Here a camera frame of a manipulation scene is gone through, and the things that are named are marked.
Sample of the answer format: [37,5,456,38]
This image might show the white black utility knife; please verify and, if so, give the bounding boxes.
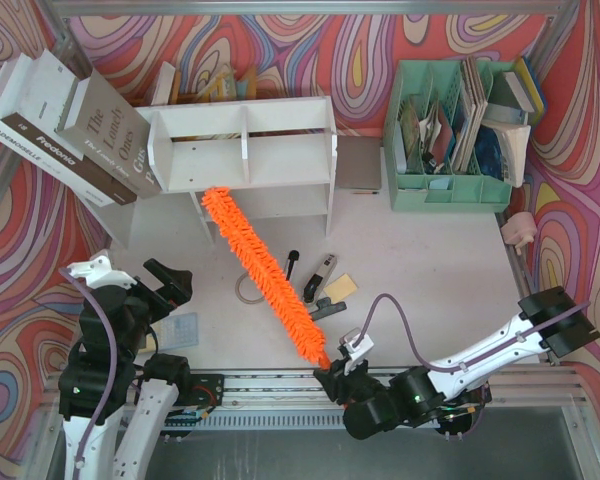
[284,250,300,281]

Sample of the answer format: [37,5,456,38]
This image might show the brown Lonely Ones book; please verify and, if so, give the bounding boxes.
[59,71,161,199]

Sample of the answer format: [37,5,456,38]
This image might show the white wooden bookshelf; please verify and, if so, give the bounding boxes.
[82,96,338,246]

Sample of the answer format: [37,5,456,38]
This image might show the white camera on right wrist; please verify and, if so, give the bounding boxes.
[339,328,374,376]

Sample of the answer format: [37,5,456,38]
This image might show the pink pig figurine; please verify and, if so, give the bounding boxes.
[501,212,537,255]

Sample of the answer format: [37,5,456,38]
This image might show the yellow blue calculator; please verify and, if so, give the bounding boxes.
[153,313,199,350]

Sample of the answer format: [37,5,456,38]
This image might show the aluminium rail with mounts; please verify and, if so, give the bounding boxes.
[44,367,586,411]

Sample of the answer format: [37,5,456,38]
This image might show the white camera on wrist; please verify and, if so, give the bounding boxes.
[68,250,137,289]
[339,328,374,376]

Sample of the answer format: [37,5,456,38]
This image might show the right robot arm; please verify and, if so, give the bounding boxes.
[314,287,600,440]

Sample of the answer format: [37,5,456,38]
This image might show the white camera on left wrist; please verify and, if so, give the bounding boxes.
[68,250,137,289]

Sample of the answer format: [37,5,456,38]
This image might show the black vacuum nozzle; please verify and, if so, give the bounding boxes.
[310,297,347,322]

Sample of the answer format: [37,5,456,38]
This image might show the masking tape roll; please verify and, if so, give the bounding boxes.
[234,272,265,305]

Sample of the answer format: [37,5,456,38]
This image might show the yellow sticky note pad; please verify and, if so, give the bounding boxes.
[323,274,358,304]

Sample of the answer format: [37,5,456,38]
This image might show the white brown Fredonia book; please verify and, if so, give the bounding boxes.
[0,50,136,206]

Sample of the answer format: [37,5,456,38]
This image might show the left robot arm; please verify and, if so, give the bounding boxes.
[58,252,193,479]

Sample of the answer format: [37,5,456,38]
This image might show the orange microfiber duster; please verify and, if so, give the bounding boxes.
[202,187,330,369]

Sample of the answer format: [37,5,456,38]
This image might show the green desk organizer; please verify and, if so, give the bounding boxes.
[383,57,512,213]

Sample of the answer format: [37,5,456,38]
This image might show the grey blue yellow books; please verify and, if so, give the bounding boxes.
[488,57,547,127]

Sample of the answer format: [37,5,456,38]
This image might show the books behind shelf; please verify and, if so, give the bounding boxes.
[140,62,257,106]

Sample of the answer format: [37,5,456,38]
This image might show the open white paperback book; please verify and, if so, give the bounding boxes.
[482,119,531,188]

